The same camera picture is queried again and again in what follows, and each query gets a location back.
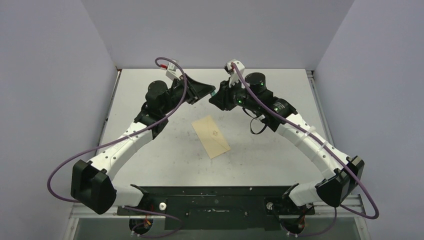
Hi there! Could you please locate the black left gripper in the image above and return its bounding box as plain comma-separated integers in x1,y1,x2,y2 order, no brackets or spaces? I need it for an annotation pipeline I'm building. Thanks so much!
160,74,215,116

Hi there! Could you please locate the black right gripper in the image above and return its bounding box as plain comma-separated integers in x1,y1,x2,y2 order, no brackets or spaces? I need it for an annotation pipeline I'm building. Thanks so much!
210,76,259,112

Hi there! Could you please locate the cream paper envelope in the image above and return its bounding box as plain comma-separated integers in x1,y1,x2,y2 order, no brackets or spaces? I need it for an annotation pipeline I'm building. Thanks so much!
191,115,231,159

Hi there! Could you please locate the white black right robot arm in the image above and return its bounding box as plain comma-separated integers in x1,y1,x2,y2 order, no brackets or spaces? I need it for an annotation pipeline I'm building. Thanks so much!
209,72,365,214

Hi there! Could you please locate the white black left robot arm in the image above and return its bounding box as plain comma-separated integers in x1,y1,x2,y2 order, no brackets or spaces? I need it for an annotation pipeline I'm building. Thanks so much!
70,77,216,216

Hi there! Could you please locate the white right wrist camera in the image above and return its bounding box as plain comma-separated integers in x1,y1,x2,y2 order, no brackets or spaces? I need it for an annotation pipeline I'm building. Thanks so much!
224,59,245,88

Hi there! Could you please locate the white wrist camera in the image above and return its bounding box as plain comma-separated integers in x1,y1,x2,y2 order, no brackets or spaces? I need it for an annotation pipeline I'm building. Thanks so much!
159,62,180,81
224,59,245,88

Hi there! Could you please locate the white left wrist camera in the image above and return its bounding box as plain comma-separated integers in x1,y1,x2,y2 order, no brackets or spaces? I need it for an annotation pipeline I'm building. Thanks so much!
159,62,180,81

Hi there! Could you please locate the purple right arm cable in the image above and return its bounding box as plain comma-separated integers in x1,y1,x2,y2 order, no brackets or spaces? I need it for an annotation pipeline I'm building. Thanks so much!
231,62,380,238

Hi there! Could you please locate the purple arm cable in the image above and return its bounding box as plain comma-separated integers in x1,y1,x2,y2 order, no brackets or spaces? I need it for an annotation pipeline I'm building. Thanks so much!
46,57,189,239
231,62,380,238

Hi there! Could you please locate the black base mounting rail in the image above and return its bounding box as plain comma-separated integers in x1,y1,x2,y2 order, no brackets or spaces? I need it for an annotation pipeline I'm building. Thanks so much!
117,186,316,235

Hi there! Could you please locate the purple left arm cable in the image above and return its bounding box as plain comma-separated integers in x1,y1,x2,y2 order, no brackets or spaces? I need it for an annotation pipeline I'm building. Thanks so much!
46,57,189,239

